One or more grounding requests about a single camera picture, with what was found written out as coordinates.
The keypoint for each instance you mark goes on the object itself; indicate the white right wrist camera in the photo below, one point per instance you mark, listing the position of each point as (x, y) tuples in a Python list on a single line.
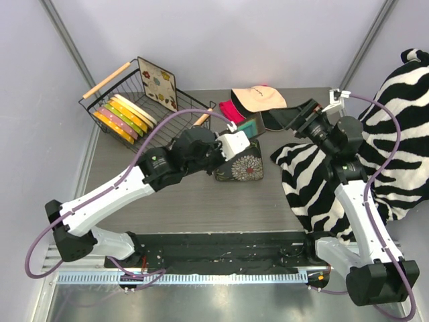
[(336, 101)]

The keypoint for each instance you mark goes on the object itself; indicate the black floral square plate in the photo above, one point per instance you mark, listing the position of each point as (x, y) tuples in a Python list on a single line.
[(247, 166)]

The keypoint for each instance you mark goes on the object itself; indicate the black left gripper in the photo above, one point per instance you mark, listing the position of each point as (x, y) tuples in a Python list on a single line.
[(218, 154)]

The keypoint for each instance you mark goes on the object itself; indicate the cream flower square plate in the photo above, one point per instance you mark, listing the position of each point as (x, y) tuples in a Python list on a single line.
[(159, 84)]

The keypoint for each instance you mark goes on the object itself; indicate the zebra striped blanket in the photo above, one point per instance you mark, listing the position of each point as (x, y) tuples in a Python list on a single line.
[(401, 186)]

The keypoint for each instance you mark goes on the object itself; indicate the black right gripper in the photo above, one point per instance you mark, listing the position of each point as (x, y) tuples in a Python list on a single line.
[(302, 118)]

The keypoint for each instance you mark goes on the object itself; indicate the teal glazed square plate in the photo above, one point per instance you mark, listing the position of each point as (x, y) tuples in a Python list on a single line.
[(253, 126)]

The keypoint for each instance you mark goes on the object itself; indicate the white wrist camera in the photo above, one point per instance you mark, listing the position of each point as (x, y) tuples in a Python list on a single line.
[(232, 141), (336, 101)]

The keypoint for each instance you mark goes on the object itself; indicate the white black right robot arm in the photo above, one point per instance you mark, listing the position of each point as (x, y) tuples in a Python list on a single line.
[(378, 273)]

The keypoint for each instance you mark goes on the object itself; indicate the black wire dish rack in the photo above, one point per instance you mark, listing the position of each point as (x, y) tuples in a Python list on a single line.
[(126, 81)]

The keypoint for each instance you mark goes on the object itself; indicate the pink dotted round plate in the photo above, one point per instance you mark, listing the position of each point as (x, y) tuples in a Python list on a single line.
[(118, 121)]

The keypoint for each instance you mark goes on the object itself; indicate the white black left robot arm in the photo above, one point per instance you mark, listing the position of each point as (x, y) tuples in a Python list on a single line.
[(75, 229)]

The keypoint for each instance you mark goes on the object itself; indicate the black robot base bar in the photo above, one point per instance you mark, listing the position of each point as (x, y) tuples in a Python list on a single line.
[(268, 252)]

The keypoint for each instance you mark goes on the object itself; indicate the green dotted round plate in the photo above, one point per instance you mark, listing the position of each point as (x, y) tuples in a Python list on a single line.
[(124, 118)]

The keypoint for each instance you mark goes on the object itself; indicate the cream round plate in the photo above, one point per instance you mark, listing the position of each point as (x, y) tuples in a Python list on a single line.
[(138, 109)]

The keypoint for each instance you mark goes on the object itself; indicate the grey slotted cable duct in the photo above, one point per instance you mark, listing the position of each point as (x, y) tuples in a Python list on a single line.
[(112, 277)]

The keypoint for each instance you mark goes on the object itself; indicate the red folded cloth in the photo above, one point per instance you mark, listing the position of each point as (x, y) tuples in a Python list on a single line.
[(231, 110)]

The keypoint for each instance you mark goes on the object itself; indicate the beige black bucket hat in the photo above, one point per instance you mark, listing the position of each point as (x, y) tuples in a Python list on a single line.
[(279, 102)]

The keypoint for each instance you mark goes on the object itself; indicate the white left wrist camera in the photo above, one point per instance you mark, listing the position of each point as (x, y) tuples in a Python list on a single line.
[(232, 141)]

